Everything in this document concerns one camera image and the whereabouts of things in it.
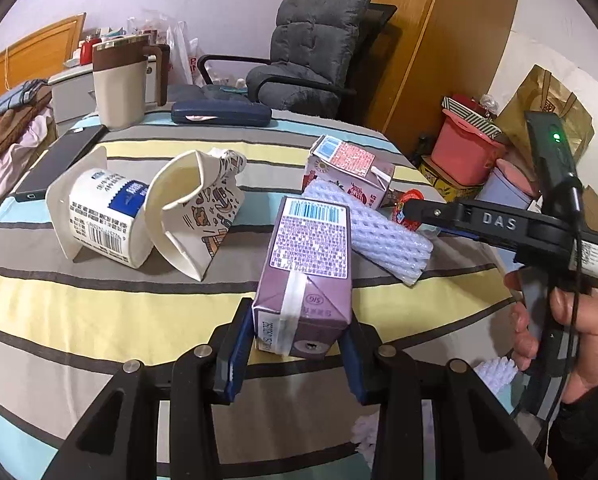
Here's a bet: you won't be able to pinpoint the black tracker camera box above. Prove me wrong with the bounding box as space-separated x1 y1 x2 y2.
525 112 584 222

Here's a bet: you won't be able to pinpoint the pink plastic storage box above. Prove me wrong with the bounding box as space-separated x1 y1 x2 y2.
430 108 505 186

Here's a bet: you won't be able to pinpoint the crushed patterned paper cup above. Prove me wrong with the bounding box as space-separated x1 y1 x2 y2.
144 148 247 282

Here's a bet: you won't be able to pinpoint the blue plaid cloth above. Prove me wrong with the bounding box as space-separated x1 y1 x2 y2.
0 79 47 116

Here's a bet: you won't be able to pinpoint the beige brown lidded mug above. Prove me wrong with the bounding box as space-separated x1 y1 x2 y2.
93 35 170 130

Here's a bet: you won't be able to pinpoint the wooden wardrobe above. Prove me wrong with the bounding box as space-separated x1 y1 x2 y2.
353 0 517 155

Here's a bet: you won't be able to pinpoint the brown patterned blanket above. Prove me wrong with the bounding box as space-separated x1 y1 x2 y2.
0 84 60 226

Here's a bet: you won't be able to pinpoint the black smartphone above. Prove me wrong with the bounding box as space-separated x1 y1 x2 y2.
12 125 108 203

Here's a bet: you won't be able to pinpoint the striped flat box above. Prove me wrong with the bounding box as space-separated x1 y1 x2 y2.
441 96 508 144

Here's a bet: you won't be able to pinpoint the purple milk carton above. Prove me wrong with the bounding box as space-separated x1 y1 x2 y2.
251 197 352 360

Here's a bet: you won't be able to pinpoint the white foam net sleeve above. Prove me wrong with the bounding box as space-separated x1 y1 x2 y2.
302 179 433 286

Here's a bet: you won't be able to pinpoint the white foam net near edge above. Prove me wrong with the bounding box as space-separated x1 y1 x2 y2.
349 356 521 466

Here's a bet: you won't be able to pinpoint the grey cushioned office chair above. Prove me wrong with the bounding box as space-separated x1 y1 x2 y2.
197 0 398 118

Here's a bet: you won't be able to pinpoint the lavender bucket with pink lid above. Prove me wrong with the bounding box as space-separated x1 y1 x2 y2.
476 158 539 209

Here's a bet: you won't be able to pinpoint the red snack wrapper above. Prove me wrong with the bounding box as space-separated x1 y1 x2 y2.
390 188 424 232

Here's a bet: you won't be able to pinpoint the yellow patterned box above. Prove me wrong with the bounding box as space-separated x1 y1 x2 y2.
418 155 482 202

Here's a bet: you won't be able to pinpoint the wooden headboard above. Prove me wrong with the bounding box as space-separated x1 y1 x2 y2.
0 13 86 96

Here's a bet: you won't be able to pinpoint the pink milk carton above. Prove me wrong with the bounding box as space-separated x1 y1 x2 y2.
301 136 395 209

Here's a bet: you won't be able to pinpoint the white bedside cabinet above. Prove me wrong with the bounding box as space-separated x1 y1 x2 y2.
49 56 158 136

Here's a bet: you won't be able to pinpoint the dark blue glasses case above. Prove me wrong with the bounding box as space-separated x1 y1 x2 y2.
171 100 272 127

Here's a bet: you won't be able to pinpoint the person's right hand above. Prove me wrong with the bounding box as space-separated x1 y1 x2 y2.
503 268 598 404

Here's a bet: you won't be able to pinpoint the red container on cabinet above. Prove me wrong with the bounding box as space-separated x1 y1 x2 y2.
80 36 101 65

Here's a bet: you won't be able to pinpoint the gold paper gift bag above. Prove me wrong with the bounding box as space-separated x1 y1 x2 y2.
496 65 594 165

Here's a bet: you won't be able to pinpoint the white plastic bags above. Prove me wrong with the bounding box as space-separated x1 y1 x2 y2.
126 9 206 87

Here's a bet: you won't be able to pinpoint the striped tablecloth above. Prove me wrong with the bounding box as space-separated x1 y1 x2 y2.
0 112 511 479

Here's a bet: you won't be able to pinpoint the white blue yogurt cup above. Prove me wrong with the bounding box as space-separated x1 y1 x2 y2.
45 148 154 269

